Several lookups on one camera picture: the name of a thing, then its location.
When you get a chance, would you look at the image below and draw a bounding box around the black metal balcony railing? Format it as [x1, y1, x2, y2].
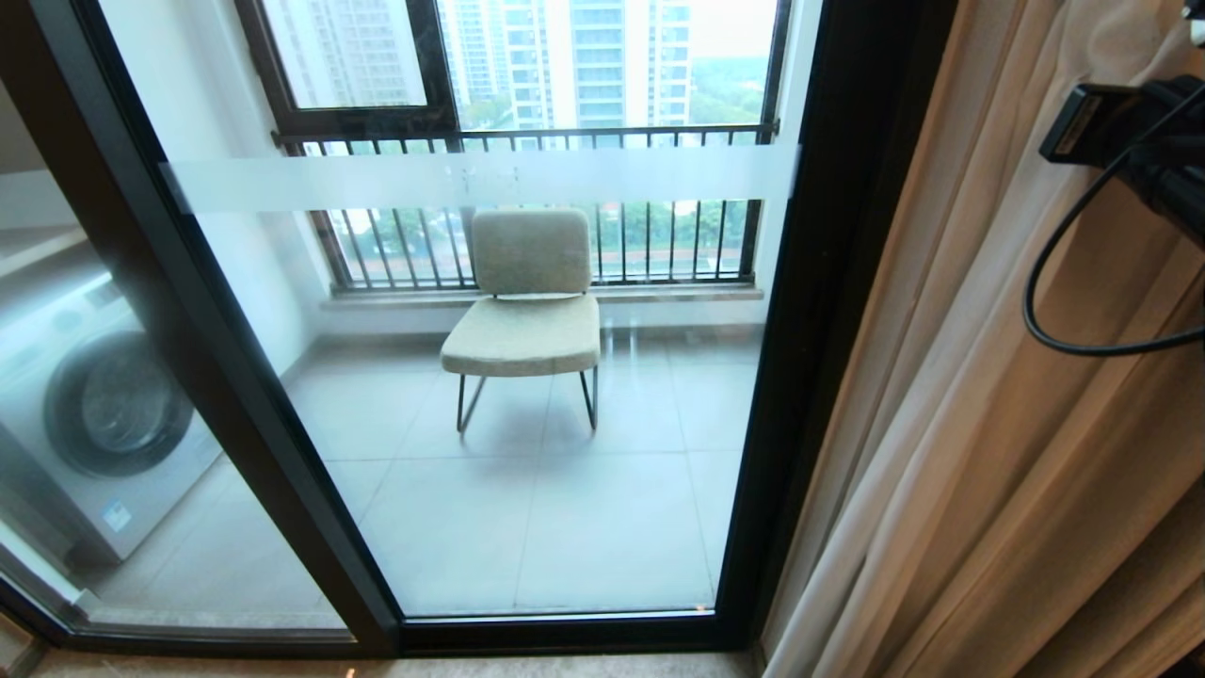
[272, 121, 781, 293]

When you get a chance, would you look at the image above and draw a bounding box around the black framed glass sliding door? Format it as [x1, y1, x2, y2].
[26, 0, 959, 656]

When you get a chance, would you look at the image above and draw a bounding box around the dark framed balcony window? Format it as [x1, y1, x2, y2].
[233, 0, 794, 142]

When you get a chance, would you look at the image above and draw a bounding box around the black framed glass door panel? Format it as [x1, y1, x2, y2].
[0, 0, 400, 660]

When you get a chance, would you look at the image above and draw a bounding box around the beige upholstered chair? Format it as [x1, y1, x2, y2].
[440, 208, 603, 435]

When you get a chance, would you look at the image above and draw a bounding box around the white high-rise building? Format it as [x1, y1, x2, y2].
[441, 0, 694, 131]
[262, 0, 428, 109]

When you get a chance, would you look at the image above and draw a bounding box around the beige curtain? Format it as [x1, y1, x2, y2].
[761, 0, 1205, 678]

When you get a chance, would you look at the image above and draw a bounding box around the white washing machine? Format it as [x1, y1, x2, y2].
[0, 267, 224, 568]

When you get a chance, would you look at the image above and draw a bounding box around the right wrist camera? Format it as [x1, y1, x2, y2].
[1038, 82, 1166, 172]

